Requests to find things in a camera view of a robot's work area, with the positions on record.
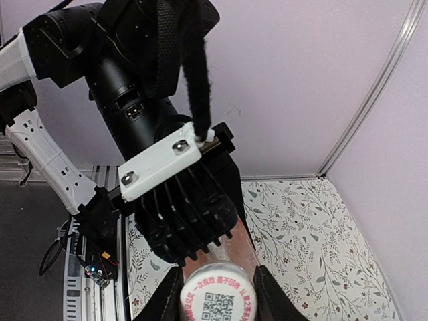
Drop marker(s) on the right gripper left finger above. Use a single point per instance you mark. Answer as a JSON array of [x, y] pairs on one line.
[[164, 304]]

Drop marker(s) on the ribbed finger of the left gripper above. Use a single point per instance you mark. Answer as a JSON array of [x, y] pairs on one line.
[[184, 214]]

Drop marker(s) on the front aluminium rail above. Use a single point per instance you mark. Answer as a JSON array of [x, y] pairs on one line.
[[49, 272]]

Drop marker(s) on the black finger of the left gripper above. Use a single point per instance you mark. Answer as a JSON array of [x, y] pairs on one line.
[[230, 180]]

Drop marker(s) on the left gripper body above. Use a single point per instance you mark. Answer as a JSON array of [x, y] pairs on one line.
[[164, 159]]

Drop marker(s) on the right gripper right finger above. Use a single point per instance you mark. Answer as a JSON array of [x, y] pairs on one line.
[[272, 302]]

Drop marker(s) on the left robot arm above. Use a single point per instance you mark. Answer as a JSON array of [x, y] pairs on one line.
[[146, 69]]

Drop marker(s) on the floral patterned table mat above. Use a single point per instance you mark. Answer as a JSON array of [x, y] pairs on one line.
[[305, 236]]

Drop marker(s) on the left aluminium frame post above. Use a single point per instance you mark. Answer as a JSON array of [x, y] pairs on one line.
[[391, 63]]

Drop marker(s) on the orange bottle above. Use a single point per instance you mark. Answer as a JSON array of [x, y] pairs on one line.
[[219, 284]]

